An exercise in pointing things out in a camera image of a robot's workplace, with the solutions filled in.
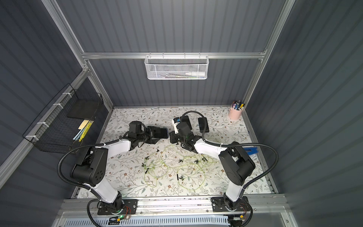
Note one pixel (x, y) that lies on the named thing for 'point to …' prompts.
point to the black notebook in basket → (84, 109)
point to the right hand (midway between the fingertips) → (171, 133)
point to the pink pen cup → (235, 111)
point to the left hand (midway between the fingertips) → (163, 131)
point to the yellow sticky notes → (83, 123)
